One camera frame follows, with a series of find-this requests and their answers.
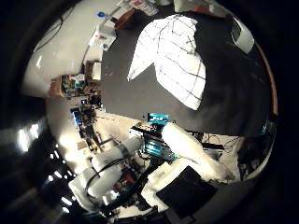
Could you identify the white grid-pattern cloth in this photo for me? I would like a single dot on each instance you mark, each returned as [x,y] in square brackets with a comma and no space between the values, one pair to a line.
[174,62]

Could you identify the cluttered shelf unit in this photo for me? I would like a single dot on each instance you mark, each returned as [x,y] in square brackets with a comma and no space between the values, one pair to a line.
[73,83]

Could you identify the red and white packet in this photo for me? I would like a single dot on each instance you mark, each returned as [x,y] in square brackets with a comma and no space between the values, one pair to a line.
[144,6]

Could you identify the teal aluminium frame bracket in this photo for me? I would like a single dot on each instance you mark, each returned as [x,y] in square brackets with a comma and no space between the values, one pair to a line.
[157,118]

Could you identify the brown cardboard box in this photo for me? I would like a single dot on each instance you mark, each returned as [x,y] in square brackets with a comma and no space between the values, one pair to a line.
[93,71]

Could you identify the cluttered electronics workbench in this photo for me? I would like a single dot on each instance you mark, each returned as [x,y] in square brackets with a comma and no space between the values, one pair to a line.
[85,124]

